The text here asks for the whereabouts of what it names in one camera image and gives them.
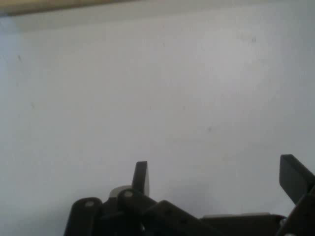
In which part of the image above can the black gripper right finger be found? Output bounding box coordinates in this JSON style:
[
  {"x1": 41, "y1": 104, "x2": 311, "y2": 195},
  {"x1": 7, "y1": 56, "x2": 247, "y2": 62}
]
[{"x1": 278, "y1": 154, "x2": 315, "y2": 236}]

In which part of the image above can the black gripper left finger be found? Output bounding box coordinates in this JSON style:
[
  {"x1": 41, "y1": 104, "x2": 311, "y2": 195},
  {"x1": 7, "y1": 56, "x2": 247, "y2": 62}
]
[{"x1": 65, "y1": 161, "x2": 222, "y2": 236}]

